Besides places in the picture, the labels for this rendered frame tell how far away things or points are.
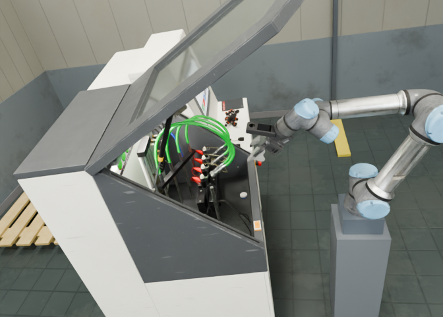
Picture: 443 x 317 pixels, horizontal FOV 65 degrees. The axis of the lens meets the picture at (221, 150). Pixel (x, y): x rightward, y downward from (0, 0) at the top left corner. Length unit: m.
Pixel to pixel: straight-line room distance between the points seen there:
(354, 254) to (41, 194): 1.42
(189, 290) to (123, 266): 0.34
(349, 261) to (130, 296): 1.09
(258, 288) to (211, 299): 0.24
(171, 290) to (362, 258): 0.94
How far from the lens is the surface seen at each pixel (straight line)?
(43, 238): 3.42
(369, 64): 4.14
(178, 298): 1.84
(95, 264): 1.71
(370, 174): 1.60
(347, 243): 1.79
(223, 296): 1.81
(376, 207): 1.52
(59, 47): 4.70
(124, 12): 4.18
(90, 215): 1.48
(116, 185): 1.34
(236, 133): 2.21
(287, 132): 1.29
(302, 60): 4.01
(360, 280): 2.03
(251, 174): 1.90
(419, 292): 2.65
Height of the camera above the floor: 2.14
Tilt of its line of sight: 34 degrees down
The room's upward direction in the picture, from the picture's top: 11 degrees counter-clockwise
